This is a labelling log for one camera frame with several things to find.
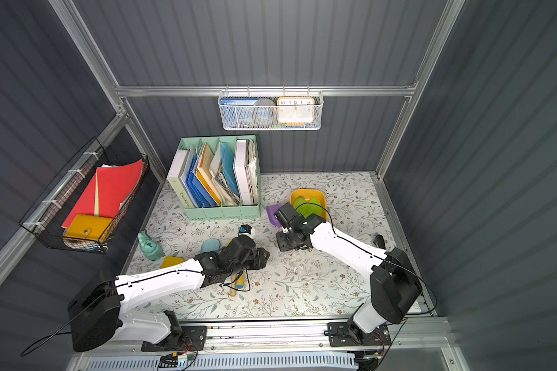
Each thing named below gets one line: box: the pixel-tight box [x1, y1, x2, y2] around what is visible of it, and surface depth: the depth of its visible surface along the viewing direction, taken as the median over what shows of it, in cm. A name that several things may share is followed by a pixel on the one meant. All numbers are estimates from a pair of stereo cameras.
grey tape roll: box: [252, 98, 277, 127], surface depth 89 cm
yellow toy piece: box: [160, 255, 185, 269], surface depth 93 cm
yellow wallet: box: [62, 213, 114, 242], surface depth 65 cm
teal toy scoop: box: [201, 238, 221, 254], surface depth 98 cm
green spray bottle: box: [137, 230, 164, 262], surface depth 89 cm
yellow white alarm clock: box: [276, 96, 316, 127], surface depth 90 cm
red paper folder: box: [61, 159, 144, 229], surface depth 75 cm
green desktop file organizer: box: [166, 134, 262, 221], surface depth 97 cm
